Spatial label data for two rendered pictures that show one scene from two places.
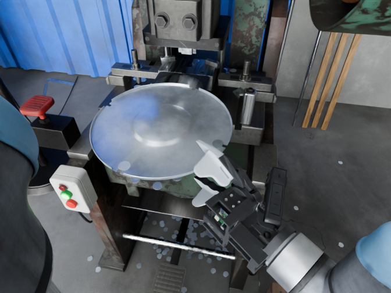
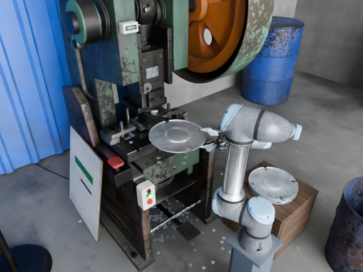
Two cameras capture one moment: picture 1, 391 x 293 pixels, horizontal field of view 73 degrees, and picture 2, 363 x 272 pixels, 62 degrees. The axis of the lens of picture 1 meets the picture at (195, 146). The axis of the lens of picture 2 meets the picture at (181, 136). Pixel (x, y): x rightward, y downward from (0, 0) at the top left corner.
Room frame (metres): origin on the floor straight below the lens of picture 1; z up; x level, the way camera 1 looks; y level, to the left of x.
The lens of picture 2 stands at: (-0.38, 1.07, 1.61)
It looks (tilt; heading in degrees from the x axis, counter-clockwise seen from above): 33 degrees down; 308
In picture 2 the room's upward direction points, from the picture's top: straight up
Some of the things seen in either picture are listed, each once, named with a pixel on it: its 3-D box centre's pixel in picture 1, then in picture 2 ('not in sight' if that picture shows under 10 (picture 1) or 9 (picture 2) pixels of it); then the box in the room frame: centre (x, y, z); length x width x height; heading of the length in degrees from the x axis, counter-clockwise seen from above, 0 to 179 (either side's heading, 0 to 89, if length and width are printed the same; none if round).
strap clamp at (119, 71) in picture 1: (133, 66); (120, 129); (0.73, 0.18, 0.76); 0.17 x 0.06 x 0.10; 78
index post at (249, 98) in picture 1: (247, 105); (184, 119); (0.54, -0.13, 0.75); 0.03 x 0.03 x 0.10; 78
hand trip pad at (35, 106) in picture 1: (42, 114); (116, 167); (0.54, 0.39, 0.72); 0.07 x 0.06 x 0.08; 168
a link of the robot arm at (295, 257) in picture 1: (291, 260); not in sight; (0.16, -0.14, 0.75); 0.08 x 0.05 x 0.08; 130
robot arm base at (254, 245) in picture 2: not in sight; (256, 233); (-0.09, 0.15, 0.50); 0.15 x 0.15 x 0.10
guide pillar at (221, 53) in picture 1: (221, 49); not in sight; (0.74, -0.07, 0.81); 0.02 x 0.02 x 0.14
